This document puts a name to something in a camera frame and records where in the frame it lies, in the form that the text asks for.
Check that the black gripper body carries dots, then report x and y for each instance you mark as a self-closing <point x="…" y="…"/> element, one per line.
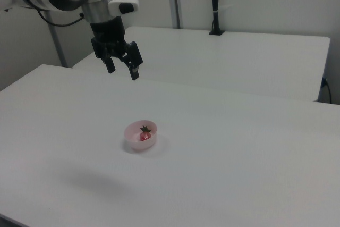
<point x="107" y="31"/>

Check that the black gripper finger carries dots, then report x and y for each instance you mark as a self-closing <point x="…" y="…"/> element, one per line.
<point x="109" y="63"/>
<point x="135" y="57"/>

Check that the red strawberry with green leaves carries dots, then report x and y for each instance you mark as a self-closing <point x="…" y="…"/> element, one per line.
<point x="144" y="137"/>

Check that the pink plastic bowl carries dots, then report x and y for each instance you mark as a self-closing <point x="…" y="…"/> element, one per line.
<point x="143" y="146"/>

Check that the white rectangular table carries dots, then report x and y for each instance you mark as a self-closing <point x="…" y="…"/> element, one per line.
<point x="212" y="65"/>

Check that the white zip tie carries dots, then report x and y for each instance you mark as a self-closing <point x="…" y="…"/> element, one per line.
<point x="223" y="7"/>

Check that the narrow aluminium frame post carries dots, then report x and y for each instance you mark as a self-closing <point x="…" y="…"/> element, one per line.
<point x="58" y="49"/>

